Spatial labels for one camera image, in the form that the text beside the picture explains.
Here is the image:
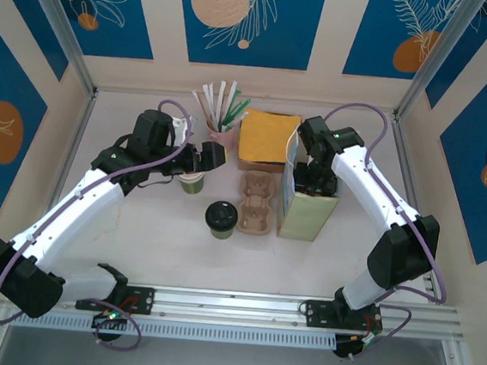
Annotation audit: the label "black plastic cup lid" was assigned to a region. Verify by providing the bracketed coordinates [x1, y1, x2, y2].
[203, 198, 241, 234]

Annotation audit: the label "yellow paper napkin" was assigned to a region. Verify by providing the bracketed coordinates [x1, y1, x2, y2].
[236, 107, 302, 167]

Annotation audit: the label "white slotted cable duct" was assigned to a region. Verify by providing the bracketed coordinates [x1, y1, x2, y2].
[8, 302, 338, 357]

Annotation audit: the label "aluminium frame post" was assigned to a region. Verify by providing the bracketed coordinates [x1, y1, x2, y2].
[393, 0, 480, 127]
[6, 0, 107, 96]

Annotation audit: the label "pink straw holder cup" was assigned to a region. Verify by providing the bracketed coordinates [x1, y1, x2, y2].
[205, 120, 238, 153]

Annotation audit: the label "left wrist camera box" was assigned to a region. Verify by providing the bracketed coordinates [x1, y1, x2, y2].
[167, 113, 200, 147]

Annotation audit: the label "brown pulp cup carrier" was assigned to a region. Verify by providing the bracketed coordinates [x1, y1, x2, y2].
[234, 168, 281, 239]

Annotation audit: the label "green straw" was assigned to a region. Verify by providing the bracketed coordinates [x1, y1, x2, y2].
[225, 96, 253, 131]
[221, 89, 243, 128]

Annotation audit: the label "white paper-wrapped straw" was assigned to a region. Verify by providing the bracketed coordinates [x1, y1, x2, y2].
[199, 84, 222, 125]
[215, 79, 228, 129]
[227, 110, 250, 132]
[222, 79, 239, 125]
[206, 82, 223, 124]
[188, 89, 218, 125]

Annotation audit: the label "wide aluminium base rail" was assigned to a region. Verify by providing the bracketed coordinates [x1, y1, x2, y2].
[0, 262, 466, 352]

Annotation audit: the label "printed paper bag white handles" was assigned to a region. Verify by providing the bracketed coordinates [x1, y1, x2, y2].
[274, 121, 347, 245]

